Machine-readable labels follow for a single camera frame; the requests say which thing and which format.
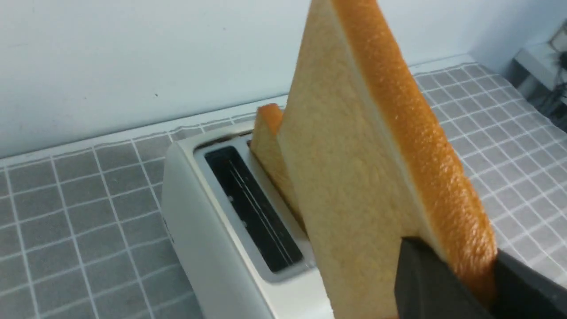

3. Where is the toast slice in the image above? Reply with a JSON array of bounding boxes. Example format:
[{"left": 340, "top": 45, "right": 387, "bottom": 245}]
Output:
[
  {"left": 250, "top": 103, "right": 306, "bottom": 232},
  {"left": 277, "top": 0, "right": 497, "bottom": 319}
]

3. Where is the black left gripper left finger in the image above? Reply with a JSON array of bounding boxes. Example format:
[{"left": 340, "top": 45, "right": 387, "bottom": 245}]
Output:
[{"left": 394, "top": 237, "right": 492, "bottom": 319}]

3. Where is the white side table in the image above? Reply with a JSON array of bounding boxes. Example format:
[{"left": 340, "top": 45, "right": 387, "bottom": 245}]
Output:
[{"left": 515, "top": 22, "right": 567, "bottom": 131}]

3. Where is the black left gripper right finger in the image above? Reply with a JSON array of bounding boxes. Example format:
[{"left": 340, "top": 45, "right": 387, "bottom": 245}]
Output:
[{"left": 492, "top": 250, "right": 567, "bottom": 319}]

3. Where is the white toaster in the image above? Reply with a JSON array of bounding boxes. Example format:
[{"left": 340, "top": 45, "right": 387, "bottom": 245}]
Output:
[{"left": 161, "top": 121, "right": 334, "bottom": 319}]

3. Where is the grey checked tablecloth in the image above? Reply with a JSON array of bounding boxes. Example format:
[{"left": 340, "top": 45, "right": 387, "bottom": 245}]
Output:
[{"left": 0, "top": 63, "right": 567, "bottom": 319}]

